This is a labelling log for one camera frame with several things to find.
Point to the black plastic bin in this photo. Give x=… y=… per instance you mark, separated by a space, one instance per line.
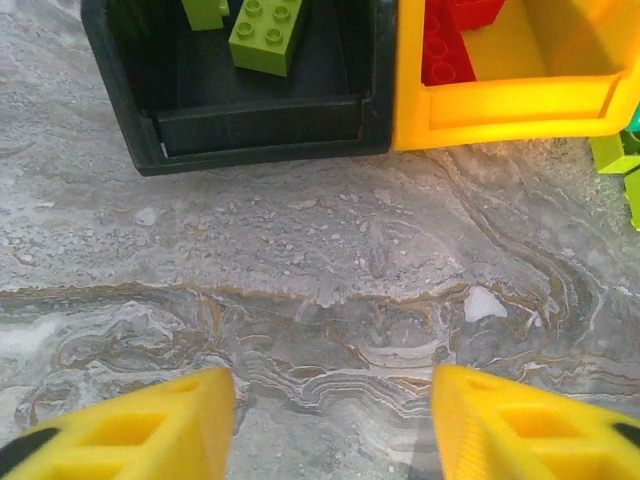
x=250 y=130

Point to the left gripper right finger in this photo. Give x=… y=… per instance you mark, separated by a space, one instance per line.
x=525 y=440

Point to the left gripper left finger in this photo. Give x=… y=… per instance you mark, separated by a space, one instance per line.
x=125 y=440

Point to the lime green lego brick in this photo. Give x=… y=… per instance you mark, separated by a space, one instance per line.
x=634 y=200
x=267 y=37
x=202 y=12
x=612 y=155

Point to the yellow plastic bin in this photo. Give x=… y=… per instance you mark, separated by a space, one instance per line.
x=500 y=115

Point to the red lego brick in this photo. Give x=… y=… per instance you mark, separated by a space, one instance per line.
x=477 y=11
x=442 y=50

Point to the green plastic bin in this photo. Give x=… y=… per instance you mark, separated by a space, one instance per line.
x=634 y=124

